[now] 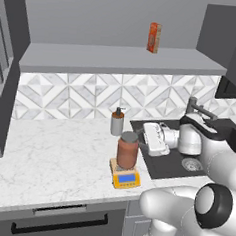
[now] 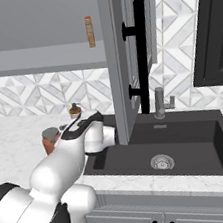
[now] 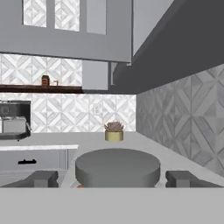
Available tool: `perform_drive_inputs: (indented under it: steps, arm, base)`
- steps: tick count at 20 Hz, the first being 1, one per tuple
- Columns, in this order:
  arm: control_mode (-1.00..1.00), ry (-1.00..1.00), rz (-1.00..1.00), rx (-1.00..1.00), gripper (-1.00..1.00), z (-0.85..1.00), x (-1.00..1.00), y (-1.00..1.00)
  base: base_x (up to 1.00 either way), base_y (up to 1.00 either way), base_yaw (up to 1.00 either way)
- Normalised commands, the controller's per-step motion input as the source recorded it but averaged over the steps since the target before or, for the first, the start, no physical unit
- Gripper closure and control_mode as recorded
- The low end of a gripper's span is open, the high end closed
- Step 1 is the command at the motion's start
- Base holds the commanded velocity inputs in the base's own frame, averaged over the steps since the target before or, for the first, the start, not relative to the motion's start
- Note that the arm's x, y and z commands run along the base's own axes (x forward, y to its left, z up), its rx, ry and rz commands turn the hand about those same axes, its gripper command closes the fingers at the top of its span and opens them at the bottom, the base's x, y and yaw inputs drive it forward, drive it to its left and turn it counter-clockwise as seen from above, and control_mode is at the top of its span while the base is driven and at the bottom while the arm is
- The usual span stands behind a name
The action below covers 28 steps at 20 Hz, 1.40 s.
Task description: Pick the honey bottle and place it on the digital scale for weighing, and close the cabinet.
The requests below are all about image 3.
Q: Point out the grey glass-fronted wall cabinet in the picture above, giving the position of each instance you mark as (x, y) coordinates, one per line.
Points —
(64, 40)

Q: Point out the grey drawer front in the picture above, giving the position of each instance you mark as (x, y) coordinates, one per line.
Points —
(43, 159)

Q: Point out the small white shaker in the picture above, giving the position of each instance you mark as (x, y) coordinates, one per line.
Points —
(55, 83)

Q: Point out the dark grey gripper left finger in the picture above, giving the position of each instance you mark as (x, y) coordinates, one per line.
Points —
(43, 178)

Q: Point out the black and silver coffee machine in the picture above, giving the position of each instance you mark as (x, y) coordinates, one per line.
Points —
(14, 119)

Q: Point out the dark wooden wall shelf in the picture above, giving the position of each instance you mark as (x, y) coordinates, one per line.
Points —
(40, 88)

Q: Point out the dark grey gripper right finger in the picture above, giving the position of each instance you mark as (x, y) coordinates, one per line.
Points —
(178, 178)

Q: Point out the light grey wall cabinet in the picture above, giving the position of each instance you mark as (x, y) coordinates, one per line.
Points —
(94, 75)

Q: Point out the brown jar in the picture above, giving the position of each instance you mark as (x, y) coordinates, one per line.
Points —
(45, 80)

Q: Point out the white wall socket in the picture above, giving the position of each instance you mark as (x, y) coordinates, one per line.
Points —
(97, 108)

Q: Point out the potted plant in yellow pot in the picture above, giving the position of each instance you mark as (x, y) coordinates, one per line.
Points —
(114, 133)

